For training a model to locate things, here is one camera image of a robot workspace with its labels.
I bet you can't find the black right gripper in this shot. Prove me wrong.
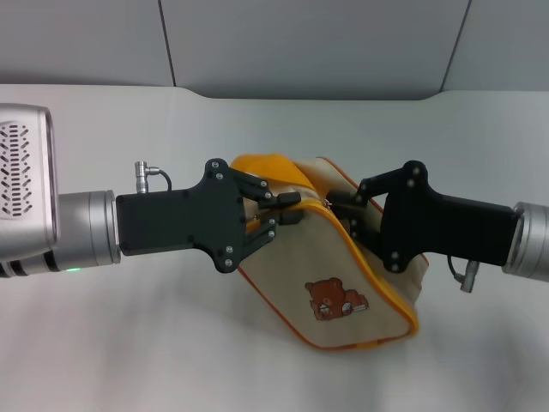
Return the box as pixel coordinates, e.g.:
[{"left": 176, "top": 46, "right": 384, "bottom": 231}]
[{"left": 327, "top": 161, "right": 521, "bottom": 275}]

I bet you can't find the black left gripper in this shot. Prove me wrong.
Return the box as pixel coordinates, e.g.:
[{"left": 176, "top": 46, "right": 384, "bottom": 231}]
[{"left": 115, "top": 158, "right": 304, "bottom": 275}]

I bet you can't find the beige orange bear food bag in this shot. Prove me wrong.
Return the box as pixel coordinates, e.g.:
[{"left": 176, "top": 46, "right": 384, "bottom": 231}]
[{"left": 229, "top": 153, "right": 431, "bottom": 354}]

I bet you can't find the right gripper cable connector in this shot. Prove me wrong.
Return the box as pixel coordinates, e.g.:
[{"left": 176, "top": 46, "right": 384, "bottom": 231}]
[{"left": 447, "top": 254, "right": 482, "bottom": 294}]

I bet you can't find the gripper cable connector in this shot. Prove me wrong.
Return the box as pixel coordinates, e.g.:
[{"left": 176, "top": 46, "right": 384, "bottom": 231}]
[
  {"left": 134, "top": 160, "right": 173, "bottom": 192},
  {"left": 447, "top": 254, "right": 482, "bottom": 294}
]

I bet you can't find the left gripper cable connector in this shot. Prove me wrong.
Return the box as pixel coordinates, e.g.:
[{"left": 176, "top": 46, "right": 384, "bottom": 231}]
[{"left": 134, "top": 160, "right": 173, "bottom": 192}]

